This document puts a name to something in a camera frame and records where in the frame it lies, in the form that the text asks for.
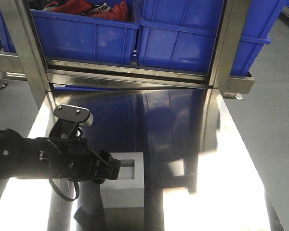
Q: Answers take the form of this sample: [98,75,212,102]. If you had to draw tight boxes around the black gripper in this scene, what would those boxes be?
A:
[49,137,121,183]

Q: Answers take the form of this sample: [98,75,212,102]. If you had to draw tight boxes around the gray hollow cube base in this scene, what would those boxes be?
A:
[100,152,145,208]

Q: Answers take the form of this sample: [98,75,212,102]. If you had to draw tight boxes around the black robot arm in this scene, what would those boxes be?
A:
[0,129,121,184]

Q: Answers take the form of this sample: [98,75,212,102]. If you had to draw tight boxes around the blue bin with red items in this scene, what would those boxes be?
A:
[0,0,141,65]

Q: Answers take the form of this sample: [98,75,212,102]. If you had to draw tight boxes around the red shoe in bin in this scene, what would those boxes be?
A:
[28,0,129,22]

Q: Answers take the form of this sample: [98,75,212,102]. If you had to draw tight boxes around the blue bin on rack right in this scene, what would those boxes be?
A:
[137,0,285,76]

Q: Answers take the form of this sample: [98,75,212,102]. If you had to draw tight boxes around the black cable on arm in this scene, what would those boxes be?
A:
[48,178,80,202]

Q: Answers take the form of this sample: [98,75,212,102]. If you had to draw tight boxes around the stainless steel rack frame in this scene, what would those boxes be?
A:
[0,0,255,109]

